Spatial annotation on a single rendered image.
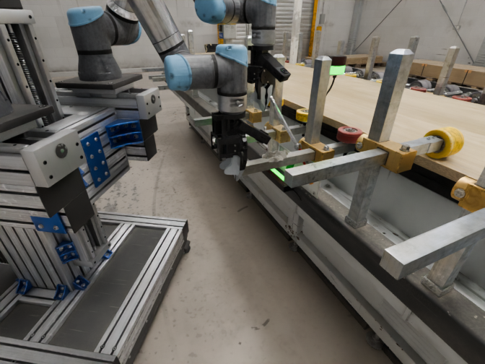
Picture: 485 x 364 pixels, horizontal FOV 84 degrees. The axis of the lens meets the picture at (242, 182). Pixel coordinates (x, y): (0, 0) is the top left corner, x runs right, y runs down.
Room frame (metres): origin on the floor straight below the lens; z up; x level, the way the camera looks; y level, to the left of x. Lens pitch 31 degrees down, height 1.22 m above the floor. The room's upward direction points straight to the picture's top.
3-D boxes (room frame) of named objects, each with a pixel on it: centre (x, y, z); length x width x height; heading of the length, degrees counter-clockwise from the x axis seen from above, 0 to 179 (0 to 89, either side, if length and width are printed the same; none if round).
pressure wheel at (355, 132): (0.88, -0.37, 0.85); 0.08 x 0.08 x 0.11
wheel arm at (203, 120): (1.25, 0.02, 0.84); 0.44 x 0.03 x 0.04; 114
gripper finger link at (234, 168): (0.68, 0.03, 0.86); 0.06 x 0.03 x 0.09; 114
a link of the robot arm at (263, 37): (0.97, -0.06, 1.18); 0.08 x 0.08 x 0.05
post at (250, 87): (1.32, -0.03, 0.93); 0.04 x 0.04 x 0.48; 24
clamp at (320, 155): (0.84, -0.25, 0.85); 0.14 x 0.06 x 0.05; 24
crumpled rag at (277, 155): (0.76, -0.11, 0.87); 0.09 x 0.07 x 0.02; 114
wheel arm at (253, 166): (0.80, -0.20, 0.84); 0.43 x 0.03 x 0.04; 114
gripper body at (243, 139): (0.69, 0.03, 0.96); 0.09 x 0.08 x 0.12; 114
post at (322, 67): (0.86, -0.24, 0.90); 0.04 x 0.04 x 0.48; 24
